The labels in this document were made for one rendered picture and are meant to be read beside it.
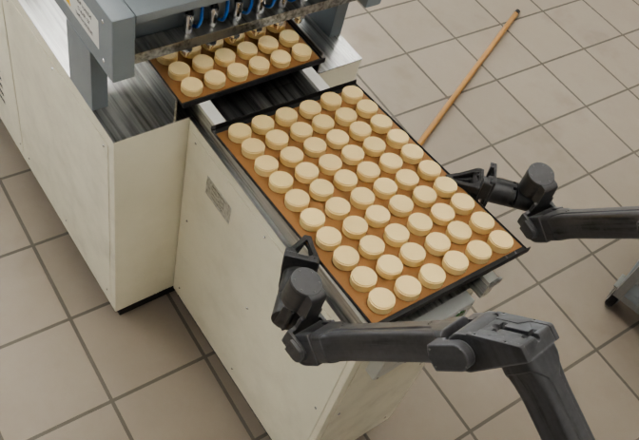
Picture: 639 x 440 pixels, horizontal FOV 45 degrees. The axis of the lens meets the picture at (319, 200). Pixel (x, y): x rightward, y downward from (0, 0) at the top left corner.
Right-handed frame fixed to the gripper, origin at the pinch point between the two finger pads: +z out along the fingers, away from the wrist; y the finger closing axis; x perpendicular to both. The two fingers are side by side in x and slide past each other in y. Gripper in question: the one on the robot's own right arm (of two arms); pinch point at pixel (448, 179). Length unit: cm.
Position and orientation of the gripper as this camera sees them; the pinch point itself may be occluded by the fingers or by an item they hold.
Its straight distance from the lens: 170.8
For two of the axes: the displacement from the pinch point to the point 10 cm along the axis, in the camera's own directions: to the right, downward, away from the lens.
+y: 1.6, -6.7, -7.3
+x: -1.8, 7.0, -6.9
